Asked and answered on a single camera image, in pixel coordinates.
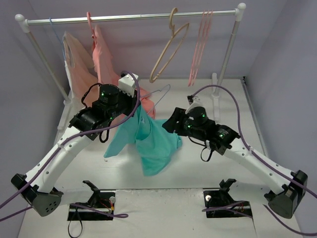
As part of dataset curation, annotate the blue plastic hanger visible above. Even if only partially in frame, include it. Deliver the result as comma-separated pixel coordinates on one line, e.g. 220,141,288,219
140,84,171,119

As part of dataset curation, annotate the teal t shirt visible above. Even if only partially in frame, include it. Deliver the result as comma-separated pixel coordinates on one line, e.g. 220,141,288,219
104,106,183,176

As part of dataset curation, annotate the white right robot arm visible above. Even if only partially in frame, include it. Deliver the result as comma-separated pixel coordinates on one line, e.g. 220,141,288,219
162,106,308,219

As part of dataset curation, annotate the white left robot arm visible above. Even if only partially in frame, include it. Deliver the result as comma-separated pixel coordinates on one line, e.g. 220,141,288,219
11,84,140,217

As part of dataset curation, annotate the beige plastic hanger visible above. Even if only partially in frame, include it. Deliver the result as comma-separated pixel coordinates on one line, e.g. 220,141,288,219
149,7,190,83

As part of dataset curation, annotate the salmon pink t shirt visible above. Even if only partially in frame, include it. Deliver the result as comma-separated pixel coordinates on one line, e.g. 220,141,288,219
90,25,156,119

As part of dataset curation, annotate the pale peach t shirt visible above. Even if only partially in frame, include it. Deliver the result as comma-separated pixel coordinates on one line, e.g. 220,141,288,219
62,31,98,100

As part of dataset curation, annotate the pink hanger holding shirt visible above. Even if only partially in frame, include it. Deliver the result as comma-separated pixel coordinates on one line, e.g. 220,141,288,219
86,11,96,41

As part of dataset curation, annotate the pink plastic hanger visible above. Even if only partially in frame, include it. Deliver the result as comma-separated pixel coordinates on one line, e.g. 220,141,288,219
190,9,211,87
188,11,206,87
192,9,214,85

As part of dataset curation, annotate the blue hanger holding shirt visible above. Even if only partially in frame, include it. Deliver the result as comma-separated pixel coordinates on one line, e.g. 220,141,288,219
49,17,65,60

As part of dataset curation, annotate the white metal clothes rack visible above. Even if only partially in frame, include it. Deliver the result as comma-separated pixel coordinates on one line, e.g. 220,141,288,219
15,3,246,105

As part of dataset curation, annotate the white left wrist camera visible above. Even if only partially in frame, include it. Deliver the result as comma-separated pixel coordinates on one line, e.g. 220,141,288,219
118,73,139,97

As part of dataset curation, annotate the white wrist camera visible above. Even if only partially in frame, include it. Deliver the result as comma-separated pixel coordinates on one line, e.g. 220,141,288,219
185,95,203,114
118,73,139,97

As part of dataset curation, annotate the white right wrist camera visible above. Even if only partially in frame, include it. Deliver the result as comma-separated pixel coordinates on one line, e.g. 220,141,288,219
185,95,203,114

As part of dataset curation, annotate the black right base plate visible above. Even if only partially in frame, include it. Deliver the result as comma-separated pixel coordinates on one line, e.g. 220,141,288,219
203,189,253,219

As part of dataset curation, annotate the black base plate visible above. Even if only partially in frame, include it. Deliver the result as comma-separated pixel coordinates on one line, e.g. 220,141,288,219
67,189,116,221
203,189,253,219

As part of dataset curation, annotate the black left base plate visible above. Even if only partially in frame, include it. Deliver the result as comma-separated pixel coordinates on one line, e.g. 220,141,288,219
67,189,116,221

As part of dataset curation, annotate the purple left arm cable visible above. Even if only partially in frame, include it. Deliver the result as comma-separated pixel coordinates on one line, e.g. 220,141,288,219
0,71,142,223

